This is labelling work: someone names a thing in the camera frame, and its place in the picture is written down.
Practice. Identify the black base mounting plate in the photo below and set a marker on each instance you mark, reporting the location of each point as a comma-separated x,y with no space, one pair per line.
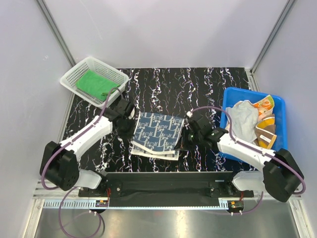
214,184

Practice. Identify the aluminium frame rail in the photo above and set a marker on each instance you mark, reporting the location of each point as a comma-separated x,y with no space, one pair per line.
78,199

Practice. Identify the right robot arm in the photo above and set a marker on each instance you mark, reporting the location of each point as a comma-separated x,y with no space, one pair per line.
280,175

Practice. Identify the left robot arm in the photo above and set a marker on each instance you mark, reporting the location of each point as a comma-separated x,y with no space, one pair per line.
60,162

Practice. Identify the brown yellow towel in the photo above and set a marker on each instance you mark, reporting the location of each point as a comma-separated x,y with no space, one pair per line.
265,132

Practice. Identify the grey white towel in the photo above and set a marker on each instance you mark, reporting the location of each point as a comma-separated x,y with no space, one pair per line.
244,118

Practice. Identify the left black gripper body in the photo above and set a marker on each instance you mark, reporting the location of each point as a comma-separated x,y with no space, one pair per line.
128,128

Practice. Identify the green microfiber towel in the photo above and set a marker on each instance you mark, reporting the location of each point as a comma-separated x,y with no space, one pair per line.
95,85

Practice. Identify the orange floral towel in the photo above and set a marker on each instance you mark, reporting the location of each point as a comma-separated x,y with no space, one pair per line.
265,107

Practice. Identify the blue white patterned towel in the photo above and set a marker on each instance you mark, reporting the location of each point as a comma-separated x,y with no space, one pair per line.
156,136

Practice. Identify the white perforated plastic basket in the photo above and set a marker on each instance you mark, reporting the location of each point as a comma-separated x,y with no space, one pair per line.
69,79

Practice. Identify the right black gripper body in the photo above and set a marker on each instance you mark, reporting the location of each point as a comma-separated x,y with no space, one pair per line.
189,137

